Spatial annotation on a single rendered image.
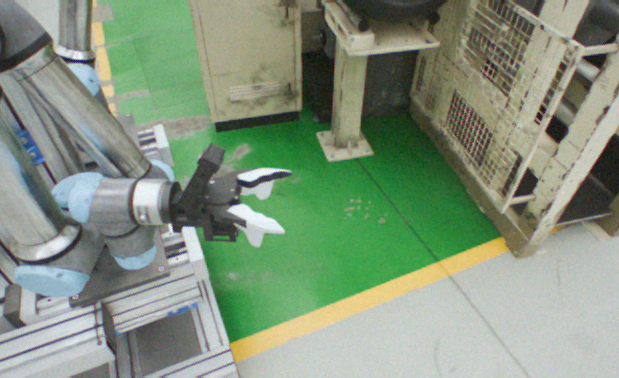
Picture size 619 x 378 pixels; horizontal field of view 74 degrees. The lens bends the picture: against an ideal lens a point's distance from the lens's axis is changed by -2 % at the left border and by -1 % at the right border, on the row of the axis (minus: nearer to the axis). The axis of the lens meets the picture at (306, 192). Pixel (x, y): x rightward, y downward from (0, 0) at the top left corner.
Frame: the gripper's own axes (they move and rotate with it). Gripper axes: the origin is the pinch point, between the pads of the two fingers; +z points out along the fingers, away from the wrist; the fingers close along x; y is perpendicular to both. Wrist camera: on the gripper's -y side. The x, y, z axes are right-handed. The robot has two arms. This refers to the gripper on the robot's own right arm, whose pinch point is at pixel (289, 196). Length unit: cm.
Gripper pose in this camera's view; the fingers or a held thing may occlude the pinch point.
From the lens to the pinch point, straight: 66.7
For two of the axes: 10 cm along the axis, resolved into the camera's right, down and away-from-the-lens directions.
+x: -0.4, 6.0, -8.0
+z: 10.0, 0.3, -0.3
